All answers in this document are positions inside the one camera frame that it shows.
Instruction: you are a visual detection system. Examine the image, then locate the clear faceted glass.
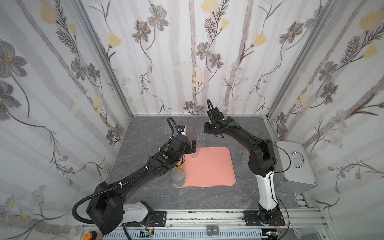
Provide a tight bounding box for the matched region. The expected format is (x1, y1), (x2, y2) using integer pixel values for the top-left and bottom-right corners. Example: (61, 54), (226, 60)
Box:
(190, 140), (201, 158)
(197, 131), (206, 141)
(161, 120), (172, 135)

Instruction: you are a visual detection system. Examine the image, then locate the tall teal plastic cup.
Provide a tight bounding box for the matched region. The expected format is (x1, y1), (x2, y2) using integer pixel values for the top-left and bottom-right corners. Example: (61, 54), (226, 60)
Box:
(171, 168), (186, 188)

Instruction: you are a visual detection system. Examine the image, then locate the pink plastic tray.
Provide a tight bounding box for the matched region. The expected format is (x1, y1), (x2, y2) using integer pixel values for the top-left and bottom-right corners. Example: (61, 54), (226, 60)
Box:
(181, 147), (236, 188)

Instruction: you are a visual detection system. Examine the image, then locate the tall yellow plastic cup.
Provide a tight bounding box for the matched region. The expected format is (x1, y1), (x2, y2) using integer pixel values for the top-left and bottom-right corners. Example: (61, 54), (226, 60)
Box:
(176, 156), (186, 169)

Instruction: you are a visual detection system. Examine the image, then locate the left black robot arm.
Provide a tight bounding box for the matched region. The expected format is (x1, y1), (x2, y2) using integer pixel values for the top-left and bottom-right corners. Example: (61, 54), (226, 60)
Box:
(72, 134), (197, 235)

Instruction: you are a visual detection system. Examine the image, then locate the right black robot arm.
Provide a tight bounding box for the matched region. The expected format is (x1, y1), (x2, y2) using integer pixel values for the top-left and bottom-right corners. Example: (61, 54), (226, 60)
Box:
(204, 108), (286, 226)

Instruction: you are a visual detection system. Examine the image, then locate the small pink glass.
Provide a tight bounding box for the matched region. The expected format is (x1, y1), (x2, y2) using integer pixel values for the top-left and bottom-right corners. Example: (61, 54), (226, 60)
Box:
(186, 131), (197, 141)

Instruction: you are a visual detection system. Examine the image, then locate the frosted clear cup right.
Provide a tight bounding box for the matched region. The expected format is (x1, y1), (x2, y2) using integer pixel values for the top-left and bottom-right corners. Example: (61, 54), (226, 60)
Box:
(241, 151), (250, 169)

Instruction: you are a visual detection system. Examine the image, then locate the grey metal case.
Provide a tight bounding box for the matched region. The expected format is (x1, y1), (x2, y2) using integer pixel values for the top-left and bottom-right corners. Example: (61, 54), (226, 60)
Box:
(274, 141), (317, 194)

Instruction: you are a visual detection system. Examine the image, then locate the orange black bottle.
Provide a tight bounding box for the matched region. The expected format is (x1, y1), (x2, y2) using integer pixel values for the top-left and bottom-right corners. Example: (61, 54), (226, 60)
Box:
(82, 231), (103, 240)

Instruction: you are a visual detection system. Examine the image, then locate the clear plastic beaker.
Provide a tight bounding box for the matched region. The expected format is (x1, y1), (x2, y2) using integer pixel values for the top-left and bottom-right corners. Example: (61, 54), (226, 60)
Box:
(294, 227), (318, 239)

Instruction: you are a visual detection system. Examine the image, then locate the aluminium mounting rail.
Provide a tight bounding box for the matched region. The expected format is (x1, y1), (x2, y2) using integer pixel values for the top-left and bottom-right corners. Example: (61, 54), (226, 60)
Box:
(79, 209), (331, 240)

